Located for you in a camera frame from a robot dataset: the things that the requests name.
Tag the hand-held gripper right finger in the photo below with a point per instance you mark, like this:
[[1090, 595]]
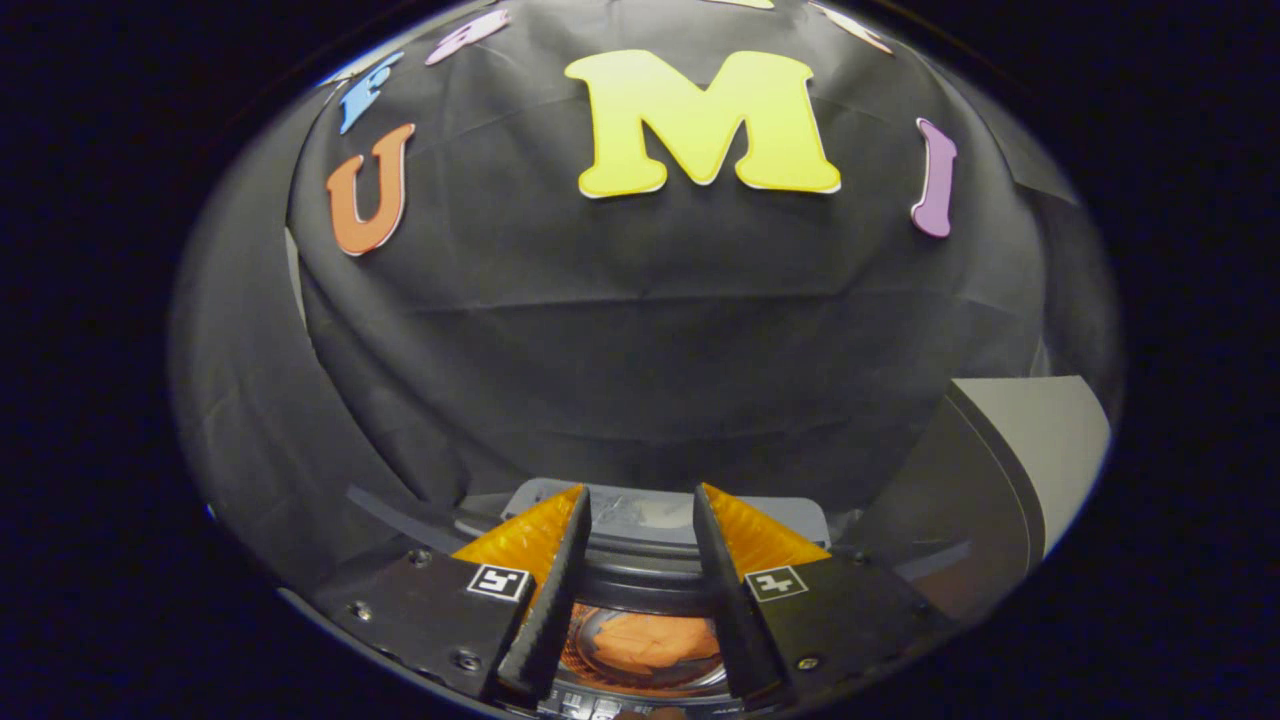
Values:
[[725, 610]]

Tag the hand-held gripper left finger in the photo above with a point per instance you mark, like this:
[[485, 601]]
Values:
[[555, 610]]

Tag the orange polo shirt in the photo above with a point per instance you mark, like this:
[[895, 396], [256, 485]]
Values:
[[645, 645]]

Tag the dark washing machine lid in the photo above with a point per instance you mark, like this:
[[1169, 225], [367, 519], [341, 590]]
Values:
[[640, 575]]

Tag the grey washing machine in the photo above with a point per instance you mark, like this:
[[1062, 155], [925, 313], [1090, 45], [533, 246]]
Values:
[[650, 512]]

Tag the beige cabinet with dark top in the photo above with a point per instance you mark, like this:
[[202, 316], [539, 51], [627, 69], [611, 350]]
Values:
[[1060, 440]]

